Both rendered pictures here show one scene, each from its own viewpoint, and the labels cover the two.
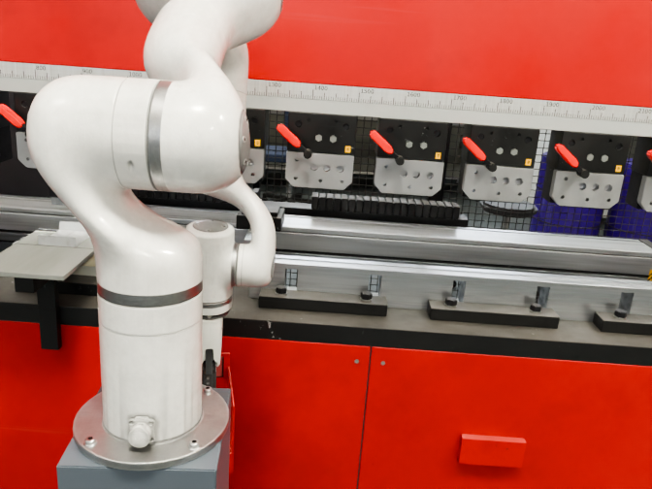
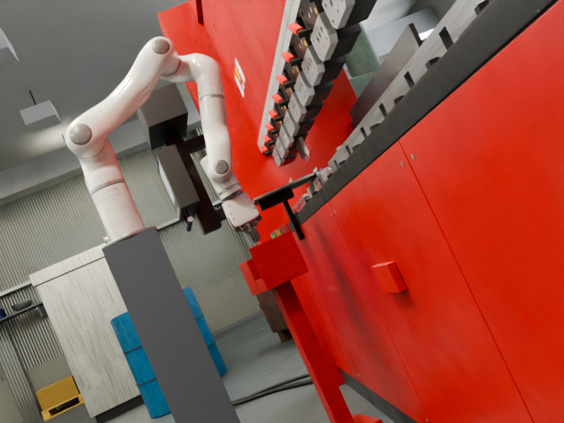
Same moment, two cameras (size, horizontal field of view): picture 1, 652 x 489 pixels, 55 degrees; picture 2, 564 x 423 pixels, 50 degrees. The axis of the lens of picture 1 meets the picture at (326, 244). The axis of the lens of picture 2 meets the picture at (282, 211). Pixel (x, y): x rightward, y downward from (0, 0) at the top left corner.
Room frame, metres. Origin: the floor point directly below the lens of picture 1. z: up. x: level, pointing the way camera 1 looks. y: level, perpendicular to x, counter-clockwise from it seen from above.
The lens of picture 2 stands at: (0.92, -1.83, 0.72)
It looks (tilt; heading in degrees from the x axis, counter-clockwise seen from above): 5 degrees up; 82
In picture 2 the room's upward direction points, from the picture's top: 25 degrees counter-clockwise
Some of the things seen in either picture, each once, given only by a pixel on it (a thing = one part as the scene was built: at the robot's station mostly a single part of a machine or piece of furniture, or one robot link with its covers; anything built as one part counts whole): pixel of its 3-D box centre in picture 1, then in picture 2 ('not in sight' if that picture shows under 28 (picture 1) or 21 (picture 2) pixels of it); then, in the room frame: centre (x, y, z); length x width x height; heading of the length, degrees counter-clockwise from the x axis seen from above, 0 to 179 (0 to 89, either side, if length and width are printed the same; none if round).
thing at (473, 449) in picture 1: (491, 450); (388, 277); (1.27, -0.42, 0.59); 0.15 x 0.02 x 0.07; 90
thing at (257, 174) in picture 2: not in sight; (306, 171); (1.60, 1.58, 1.15); 0.85 x 0.25 x 2.30; 0
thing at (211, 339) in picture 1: (208, 329); (239, 208); (1.06, 0.21, 0.95); 0.10 x 0.07 x 0.11; 13
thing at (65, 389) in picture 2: not in sight; (80, 387); (-2.12, 9.22, 0.24); 1.40 x 1.01 x 0.49; 4
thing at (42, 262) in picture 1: (47, 253); (282, 190); (1.28, 0.60, 1.00); 0.26 x 0.18 x 0.01; 0
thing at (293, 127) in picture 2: not in sight; (294, 110); (1.43, 0.43, 1.24); 0.15 x 0.09 x 0.17; 90
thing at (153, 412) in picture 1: (152, 357); (119, 215); (0.69, 0.20, 1.09); 0.19 x 0.19 x 0.18
